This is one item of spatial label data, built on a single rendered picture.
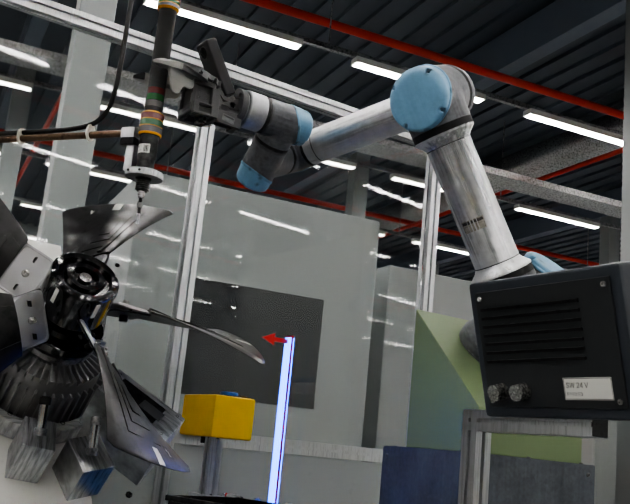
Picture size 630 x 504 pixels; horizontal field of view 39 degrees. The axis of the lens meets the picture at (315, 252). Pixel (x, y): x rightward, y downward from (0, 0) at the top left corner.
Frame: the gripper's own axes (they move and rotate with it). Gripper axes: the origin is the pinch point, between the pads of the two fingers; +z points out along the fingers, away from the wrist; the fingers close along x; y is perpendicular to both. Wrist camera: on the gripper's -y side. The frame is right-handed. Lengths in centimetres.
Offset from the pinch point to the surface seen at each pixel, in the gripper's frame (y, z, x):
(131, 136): 13.1, 0.1, 2.9
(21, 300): 48, 16, -4
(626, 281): 44, -34, -81
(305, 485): 76, -91, 73
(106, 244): 33.0, -0.1, 8.1
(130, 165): 18.8, -0.4, 2.3
